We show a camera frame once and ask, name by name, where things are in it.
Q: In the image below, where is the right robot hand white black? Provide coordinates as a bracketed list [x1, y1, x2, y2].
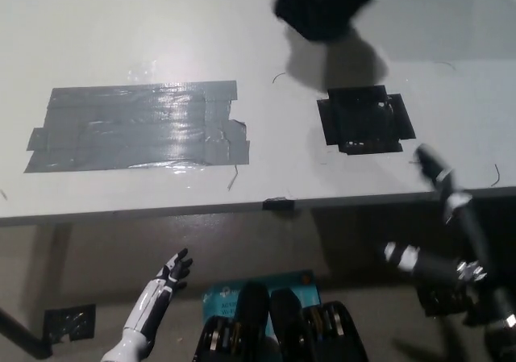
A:
[384, 143, 507, 313]

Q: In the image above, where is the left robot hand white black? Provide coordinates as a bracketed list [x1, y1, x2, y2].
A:
[122, 248, 194, 345]

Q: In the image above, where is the black t-shirt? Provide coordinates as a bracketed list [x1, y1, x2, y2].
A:
[273, 0, 382, 43]

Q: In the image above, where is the black floor tape patch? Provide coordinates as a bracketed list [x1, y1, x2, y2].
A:
[417, 285, 481, 318]
[43, 303, 97, 345]

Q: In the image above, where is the grey table leg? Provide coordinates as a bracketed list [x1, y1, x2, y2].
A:
[34, 223, 73, 310]

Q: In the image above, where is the teal cardboard box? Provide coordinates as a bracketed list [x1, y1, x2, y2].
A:
[201, 270, 326, 329]

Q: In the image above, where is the black metal table foot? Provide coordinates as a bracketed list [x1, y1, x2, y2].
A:
[0, 307, 54, 360]

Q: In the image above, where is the small black tape strip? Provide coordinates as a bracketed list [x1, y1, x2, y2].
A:
[262, 195, 296, 212]

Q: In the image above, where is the black tape square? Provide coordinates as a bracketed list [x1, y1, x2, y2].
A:
[316, 84, 417, 156]

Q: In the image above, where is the clear tape piece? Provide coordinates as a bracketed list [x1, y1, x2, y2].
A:
[123, 60, 159, 81]

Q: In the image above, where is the grey duct tape patch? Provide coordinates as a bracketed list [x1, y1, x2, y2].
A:
[23, 80, 251, 175]

